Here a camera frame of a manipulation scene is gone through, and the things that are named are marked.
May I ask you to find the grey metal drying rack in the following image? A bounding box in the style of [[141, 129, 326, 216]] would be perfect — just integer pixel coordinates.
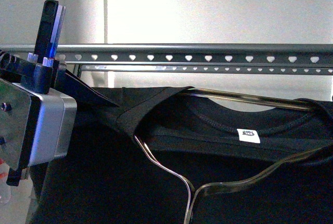
[[0, 43, 333, 76]]

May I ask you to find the shiny metal clothes hanger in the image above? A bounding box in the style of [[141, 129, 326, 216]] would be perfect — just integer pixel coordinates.
[[133, 88, 332, 223]]

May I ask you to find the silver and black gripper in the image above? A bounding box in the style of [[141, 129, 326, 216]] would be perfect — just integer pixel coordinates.
[[1, 0, 119, 187]]

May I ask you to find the white bottle with red label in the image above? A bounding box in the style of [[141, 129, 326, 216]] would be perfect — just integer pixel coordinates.
[[0, 159, 11, 206]]

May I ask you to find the black t-shirt with logo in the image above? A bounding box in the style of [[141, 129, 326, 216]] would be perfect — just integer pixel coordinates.
[[31, 87, 332, 223]]

